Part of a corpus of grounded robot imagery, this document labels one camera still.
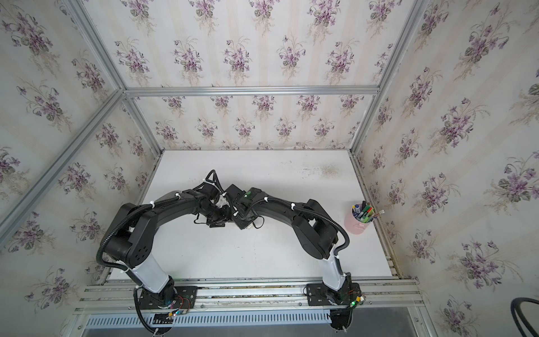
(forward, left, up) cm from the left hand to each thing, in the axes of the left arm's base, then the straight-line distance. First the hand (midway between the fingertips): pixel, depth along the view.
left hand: (233, 222), depth 90 cm
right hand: (0, -6, +2) cm, 7 cm away
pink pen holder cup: (-3, -52, +10) cm, 53 cm away
